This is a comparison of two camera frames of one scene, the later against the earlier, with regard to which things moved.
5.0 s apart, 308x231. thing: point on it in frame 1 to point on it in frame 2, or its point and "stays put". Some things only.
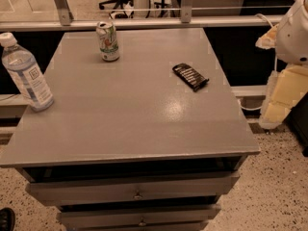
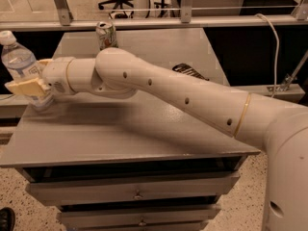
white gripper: x=294 y=38 to x=55 y=75
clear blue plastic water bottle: x=26 y=74 stays put
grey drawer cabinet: x=143 y=132 stays put
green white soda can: x=108 y=40 stays put
